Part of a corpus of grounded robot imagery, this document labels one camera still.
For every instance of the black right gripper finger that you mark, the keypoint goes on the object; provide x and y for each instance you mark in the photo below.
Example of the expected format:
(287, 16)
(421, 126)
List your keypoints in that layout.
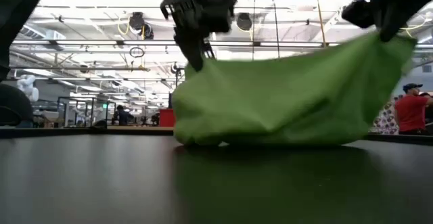
(394, 22)

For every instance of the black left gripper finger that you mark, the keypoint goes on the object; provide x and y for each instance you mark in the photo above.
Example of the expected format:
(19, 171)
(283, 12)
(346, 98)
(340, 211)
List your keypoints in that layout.
(193, 46)
(208, 50)

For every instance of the green microfibre towel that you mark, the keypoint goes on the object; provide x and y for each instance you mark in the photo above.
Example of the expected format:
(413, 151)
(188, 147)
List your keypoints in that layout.
(270, 99)

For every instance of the black hanging ceiling fixture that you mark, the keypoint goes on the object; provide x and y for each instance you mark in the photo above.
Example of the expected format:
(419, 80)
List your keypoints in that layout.
(137, 21)
(244, 21)

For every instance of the red cabinet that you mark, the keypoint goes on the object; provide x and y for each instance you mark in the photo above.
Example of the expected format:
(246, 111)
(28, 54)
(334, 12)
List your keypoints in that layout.
(166, 117)

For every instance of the person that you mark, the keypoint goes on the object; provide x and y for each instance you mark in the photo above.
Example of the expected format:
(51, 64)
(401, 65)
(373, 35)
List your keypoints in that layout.
(411, 112)
(124, 117)

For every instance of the white dotted cloth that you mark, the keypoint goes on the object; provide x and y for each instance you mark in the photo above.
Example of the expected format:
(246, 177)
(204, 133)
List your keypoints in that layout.
(385, 122)

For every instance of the white humanoid robot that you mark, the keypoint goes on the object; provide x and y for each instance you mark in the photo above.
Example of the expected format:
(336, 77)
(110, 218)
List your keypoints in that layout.
(28, 85)

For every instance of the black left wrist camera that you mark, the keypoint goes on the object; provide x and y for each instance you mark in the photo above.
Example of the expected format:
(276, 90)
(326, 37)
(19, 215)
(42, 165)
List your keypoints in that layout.
(220, 11)

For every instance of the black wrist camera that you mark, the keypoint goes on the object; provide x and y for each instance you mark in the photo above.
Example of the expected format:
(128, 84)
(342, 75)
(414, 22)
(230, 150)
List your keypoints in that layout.
(358, 14)
(220, 11)

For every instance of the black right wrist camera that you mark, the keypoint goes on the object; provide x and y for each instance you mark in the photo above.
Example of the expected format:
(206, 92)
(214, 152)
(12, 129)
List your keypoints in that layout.
(358, 14)

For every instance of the black cage frame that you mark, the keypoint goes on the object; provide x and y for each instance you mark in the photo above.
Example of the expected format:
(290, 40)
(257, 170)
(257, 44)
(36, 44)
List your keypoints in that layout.
(84, 97)

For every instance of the black table frame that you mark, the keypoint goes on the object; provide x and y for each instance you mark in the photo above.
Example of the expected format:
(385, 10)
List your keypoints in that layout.
(67, 133)

